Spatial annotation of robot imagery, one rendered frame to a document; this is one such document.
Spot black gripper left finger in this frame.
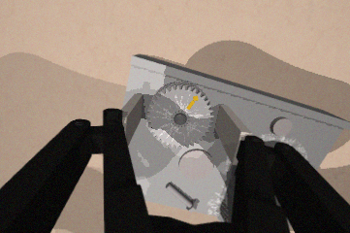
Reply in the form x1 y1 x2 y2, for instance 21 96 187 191
0 94 153 233

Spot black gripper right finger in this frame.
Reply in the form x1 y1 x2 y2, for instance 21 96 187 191
215 105 350 233

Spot grey toothed gear with yellow arrow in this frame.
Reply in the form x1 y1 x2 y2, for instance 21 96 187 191
146 82 214 149

